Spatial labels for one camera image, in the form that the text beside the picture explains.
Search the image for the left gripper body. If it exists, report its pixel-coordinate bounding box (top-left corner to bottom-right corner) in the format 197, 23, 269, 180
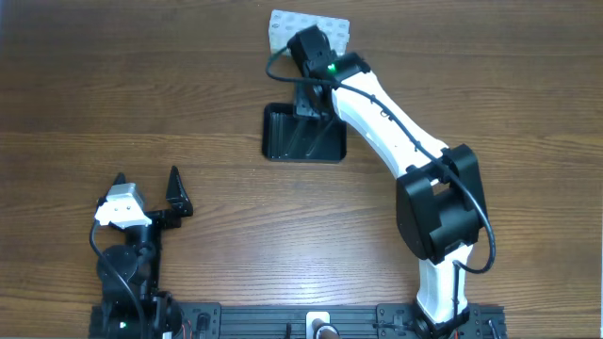
143, 209, 185, 231

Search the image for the black tray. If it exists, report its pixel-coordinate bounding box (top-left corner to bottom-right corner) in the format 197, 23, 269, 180
261, 102, 349, 164

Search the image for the white test tube rack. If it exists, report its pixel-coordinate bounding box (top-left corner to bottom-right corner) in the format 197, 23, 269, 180
268, 8, 351, 57

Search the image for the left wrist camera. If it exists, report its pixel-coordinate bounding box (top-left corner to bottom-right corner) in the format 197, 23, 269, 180
93, 182, 155, 231

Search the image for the black cable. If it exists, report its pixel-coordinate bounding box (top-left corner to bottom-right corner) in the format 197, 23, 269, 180
89, 218, 147, 339
264, 44, 497, 276

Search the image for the mounting rail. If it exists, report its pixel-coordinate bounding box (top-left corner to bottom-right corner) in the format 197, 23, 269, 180
89, 300, 508, 339

